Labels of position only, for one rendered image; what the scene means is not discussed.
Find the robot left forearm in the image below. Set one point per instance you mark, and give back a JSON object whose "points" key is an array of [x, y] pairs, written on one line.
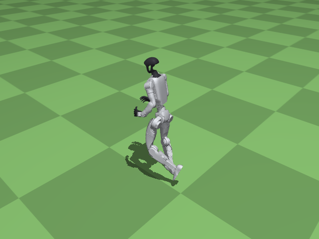
{"points": [[146, 111]]}

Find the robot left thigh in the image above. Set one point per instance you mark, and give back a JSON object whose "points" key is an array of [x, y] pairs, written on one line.
{"points": [[154, 124]]}

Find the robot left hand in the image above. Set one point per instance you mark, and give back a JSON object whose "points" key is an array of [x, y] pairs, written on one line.
{"points": [[135, 112]]}

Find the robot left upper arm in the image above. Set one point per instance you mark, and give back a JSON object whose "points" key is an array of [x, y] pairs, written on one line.
{"points": [[150, 93]]}

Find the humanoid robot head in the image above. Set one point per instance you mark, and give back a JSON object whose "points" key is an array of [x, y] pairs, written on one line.
{"points": [[151, 62]]}

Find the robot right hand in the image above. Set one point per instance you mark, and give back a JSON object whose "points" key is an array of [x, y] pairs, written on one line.
{"points": [[144, 98]]}

